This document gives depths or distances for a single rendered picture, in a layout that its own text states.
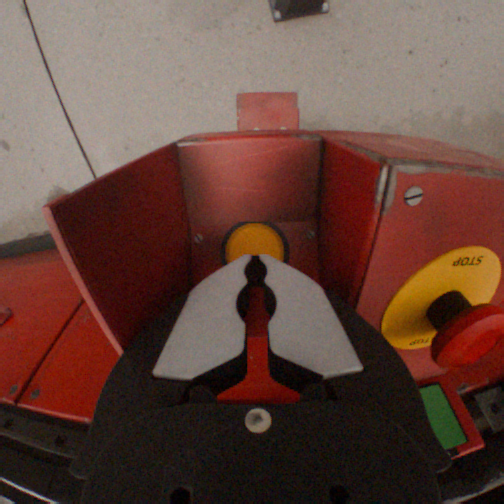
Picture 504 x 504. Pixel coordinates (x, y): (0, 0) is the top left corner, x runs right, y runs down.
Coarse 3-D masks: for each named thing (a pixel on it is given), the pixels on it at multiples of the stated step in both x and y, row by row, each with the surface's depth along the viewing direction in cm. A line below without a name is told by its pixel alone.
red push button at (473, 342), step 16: (432, 304) 10; (448, 304) 9; (464, 304) 9; (480, 304) 8; (432, 320) 10; (448, 320) 9; (464, 320) 8; (480, 320) 7; (496, 320) 7; (448, 336) 8; (464, 336) 8; (480, 336) 7; (496, 336) 8; (432, 352) 9; (448, 352) 8; (464, 352) 8; (480, 352) 8
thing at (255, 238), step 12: (240, 228) 15; (252, 228) 15; (264, 228) 15; (228, 240) 15; (240, 240) 15; (252, 240) 15; (264, 240) 15; (276, 240) 15; (228, 252) 15; (240, 252) 15; (252, 252) 15; (264, 252) 15; (276, 252) 15
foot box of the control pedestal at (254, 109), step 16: (240, 96) 69; (256, 96) 69; (272, 96) 69; (288, 96) 69; (240, 112) 62; (256, 112) 62; (272, 112) 62; (288, 112) 62; (240, 128) 65; (288, 128) 64
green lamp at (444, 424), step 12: (432, 396) 13; (444, 396) 13; (432, 408) 13; (444, 408) 12; (432, 420) 12; (444, 420) 12; (456, 420) 12; (444, 432) 11; (456, 432) 11; (444, 444) 11; (456, 444) 10
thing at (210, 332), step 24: (240, 264) 12; (216, 288) 10; (240, 288) 10; (192, 312) 9; (216, 312) 9; (240, 312) 10; (192, 336) 8; (216, 336) 8; (240, 336) 8; (168, 360) 7; (192, 360) 7; (216, 360) 7; (240, 360) 7; (216, 384) 7
